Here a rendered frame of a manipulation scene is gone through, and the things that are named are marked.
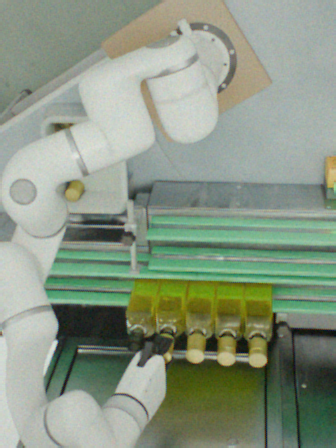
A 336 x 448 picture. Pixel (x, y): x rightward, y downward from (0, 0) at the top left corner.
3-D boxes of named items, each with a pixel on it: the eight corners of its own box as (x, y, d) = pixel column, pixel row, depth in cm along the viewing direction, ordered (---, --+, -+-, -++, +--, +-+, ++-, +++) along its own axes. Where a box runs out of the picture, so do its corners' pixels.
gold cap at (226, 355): (218, 350, 129) (216, 366, 125) (217, 335, 127) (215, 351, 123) (236, 350, 129) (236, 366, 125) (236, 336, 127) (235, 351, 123)
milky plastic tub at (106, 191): (61, 194, 158) (51, 212, 150) (49, 102, 147) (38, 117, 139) (135, 196, 156) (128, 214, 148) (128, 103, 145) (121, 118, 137)
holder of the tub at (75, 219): (65, 212, 161) (56, 229, 154) (51, 102, 147) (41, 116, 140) (136, 215, 159) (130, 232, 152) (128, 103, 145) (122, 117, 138)
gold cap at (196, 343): (187, 347, 130) (185, 363, 126) (187, 333, 128) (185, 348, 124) (206, 348, 129) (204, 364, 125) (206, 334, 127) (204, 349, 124)
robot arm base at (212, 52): (149, 34, 135) (137, 56, 121) (205, 5, 131) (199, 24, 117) (184, 101, 141) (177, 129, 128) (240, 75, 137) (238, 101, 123)
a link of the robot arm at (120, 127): (86, 164, 119) (49, 78, 112) (212, 113, 120) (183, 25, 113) (91, 183, 110) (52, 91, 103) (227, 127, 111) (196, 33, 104)
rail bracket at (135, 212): (133, 253, 148) (123, 286, 137) (128, 184, 140) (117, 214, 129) (146, 253, 148) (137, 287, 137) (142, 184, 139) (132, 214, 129)
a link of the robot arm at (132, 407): (142, 453, 110) (148, 440, 112) (139, 413, 106) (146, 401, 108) (100, 440, 112) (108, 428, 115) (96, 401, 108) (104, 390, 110)
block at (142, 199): (137, 229, 153) (132, 245, 147) (134, 192, 148) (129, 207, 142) (153, 229, 153) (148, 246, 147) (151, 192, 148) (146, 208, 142)
